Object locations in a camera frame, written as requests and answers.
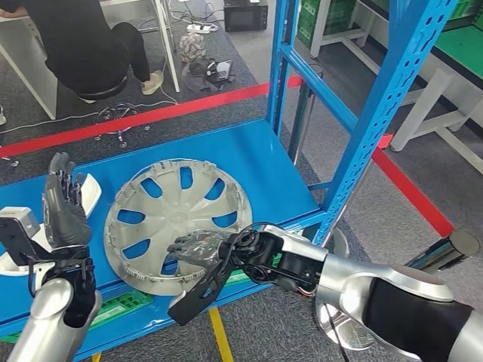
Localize green plastic crate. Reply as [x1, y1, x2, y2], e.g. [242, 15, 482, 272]
[0, 290, 155, 345]
[222, 227, 303, 288]

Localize chrome stanchion post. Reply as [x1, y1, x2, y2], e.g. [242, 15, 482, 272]
[315, 229, 481, 351]

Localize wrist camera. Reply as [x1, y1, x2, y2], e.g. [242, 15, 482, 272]
[167, 259, 236, 327]
[0, 206, 50, 268]

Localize stacked green crates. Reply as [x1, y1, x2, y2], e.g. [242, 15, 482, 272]
[296, 0, 356, 50]

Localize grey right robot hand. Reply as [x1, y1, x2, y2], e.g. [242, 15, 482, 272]
[167, 229, 227, 268]

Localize black microwave oven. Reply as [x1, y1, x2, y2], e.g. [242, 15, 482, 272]
[223, 0, 269, 33]

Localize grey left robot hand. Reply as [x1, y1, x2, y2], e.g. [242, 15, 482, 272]
[42, 152, 94, 250]

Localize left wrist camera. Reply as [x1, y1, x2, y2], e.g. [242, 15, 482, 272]
[0, 206, 50, 268]

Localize seated person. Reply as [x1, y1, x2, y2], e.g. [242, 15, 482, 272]
[0, 0, 166, 100]

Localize black tablet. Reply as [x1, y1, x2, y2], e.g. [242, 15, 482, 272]
[206, 59, 234, 84]

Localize white power strip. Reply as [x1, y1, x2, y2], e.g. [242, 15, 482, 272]
[186, 23, 220, 34]

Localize dark stanchion post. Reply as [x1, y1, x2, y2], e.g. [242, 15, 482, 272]
[287, 65, 325, 166]

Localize yellow floor tape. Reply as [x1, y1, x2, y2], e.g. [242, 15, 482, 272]
[208, 308, 235, 362]

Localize silver wheel hubcap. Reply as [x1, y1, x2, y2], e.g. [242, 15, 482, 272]
[103, 158, 254, 296]

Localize crumpled patterned bag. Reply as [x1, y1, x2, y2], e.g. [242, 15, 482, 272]
[178, 32, 208, 64]

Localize chrome stanchion with red head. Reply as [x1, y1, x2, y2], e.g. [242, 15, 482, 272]
[322, 133, 394, 261]

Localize dark bag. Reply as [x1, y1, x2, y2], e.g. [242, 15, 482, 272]
[185, 57, 235, 94]

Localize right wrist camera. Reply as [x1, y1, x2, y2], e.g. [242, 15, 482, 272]
[167, 259, 236, 327]

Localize green crates on workbench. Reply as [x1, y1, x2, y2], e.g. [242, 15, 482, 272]
[445, 0, 483, 31]

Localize white plastic cover part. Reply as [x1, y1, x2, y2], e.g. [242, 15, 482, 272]
[0, 172, 103, 278]

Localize blue metal shelf rack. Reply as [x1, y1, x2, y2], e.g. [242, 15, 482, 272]
[0, 0, 459, 362]

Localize black round stool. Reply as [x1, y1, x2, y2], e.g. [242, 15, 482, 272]
[75, 75, 129, 103]

